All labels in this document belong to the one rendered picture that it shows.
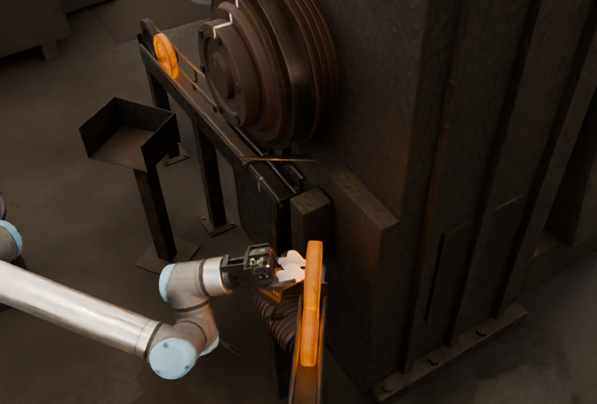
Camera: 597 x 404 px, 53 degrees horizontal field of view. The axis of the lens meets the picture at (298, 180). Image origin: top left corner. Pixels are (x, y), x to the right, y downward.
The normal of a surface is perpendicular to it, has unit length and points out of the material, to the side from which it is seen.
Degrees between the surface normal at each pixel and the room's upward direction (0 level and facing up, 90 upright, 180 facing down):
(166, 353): 58
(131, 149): 5
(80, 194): 0
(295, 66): 64
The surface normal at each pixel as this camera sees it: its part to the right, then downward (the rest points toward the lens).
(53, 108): -0.02, -0.73
